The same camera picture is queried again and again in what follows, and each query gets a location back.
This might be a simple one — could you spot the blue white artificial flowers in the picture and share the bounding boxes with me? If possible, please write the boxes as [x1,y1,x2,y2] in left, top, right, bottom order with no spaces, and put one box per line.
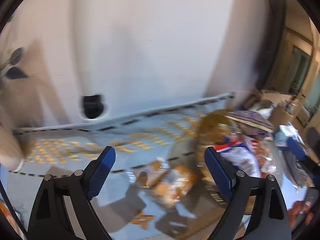
[1,47,29,80]

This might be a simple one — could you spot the person's right hand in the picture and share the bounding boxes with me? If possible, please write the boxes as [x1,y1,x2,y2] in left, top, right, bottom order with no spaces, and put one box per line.
[288,201,314,228]

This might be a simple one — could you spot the red striped bread bag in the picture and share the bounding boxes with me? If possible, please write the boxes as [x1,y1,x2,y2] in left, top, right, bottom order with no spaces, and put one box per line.
[254,141,277,178]

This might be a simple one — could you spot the white lamp pole black clamp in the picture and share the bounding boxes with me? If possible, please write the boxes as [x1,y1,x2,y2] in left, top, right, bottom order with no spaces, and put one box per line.
[72,0,110,122]

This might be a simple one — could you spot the orange wrapped cake pack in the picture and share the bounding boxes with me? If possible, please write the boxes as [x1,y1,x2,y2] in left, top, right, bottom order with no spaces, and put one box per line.
[129,158,199,209]

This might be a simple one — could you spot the white ribbed ceramic vase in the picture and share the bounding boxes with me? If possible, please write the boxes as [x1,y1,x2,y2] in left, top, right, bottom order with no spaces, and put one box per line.
[0,104,24,172]

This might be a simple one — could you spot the blue white snack bag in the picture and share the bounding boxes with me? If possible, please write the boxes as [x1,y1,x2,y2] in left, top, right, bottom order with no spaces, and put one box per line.
[213,139,261,178]

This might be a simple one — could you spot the purple white snack bag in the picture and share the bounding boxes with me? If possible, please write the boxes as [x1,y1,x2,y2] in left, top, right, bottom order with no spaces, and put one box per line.
[226,110,274,140]

